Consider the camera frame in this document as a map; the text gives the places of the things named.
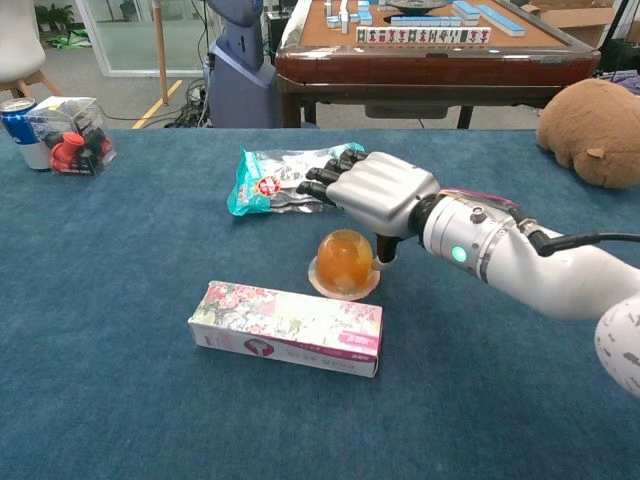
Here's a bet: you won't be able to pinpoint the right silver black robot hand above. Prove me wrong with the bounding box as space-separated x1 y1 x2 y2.
295 148 442 271

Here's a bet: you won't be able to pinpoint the orange jelly cup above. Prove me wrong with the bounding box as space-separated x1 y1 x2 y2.
305 228 382 302

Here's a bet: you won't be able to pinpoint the floral pink toothpaste box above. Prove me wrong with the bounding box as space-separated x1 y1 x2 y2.
187 279 385 379

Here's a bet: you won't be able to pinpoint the grey ceramic bowl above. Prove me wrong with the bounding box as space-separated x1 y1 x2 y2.
384 0 451 12

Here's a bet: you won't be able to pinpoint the cardboard box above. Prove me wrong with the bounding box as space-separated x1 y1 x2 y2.
529 0 619 49

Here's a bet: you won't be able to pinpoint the clear box with red toy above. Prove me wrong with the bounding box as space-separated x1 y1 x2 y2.
24 95 118 177

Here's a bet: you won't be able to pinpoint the teal clear snack bag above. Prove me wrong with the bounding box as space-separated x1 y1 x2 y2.
226 141 366 217

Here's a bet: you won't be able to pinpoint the brown mahjong table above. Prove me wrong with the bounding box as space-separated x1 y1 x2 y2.
273 0 602 129

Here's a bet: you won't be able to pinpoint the upright mahjong tile row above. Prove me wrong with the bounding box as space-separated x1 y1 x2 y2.
355 25 492 45

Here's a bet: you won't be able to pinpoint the short blue mahjong tile row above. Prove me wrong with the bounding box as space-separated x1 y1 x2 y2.
390 15 464 28

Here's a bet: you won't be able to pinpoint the stacked blue mahjong tiles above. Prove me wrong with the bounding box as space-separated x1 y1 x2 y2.
452 0 482 21

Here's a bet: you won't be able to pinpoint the long blue mahjong tile row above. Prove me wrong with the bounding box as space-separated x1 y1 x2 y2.
477 3 527 37

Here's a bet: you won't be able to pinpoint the brown plush toy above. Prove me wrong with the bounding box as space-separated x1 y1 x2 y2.
535 77 640 190

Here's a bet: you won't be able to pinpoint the wooden pole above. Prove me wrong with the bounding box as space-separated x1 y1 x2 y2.
152 0 170 106

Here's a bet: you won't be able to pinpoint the black bag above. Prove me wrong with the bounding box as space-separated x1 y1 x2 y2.
597 38 640 81

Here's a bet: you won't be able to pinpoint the blue table cloth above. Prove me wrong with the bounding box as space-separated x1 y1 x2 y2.
0 127 640 480

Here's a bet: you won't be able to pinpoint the blue soda can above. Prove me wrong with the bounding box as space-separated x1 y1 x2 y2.
0 96 51 171

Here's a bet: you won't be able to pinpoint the green potted plant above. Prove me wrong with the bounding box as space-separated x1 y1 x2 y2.
34 3 76 32

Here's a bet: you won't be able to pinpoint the white chair with wooden legs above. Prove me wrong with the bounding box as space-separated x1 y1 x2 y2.
0 0 64 99

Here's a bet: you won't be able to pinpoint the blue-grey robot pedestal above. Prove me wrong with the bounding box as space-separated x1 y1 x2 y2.
203 0 279 129

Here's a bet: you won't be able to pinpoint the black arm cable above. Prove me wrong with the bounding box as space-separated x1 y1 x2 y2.
509 207 640 257

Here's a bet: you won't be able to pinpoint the white power strip with cables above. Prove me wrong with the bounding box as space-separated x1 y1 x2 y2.
164 79 214 129

